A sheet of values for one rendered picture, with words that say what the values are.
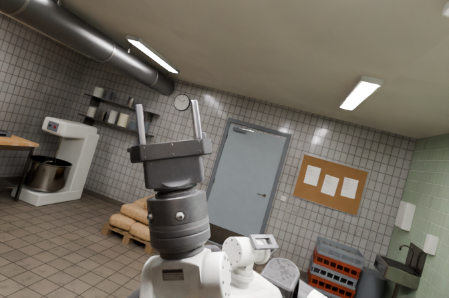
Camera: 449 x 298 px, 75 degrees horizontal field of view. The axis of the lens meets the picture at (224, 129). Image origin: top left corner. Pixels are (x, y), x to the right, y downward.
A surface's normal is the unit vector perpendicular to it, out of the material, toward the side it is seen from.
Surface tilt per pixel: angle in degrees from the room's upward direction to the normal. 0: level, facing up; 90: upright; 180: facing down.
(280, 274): 22
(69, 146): 90
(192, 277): 92
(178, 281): 92
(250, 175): 90
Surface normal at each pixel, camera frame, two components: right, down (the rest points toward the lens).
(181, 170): 0.21, -0.11
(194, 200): 0.66, -0.15
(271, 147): -0.22, -0.11
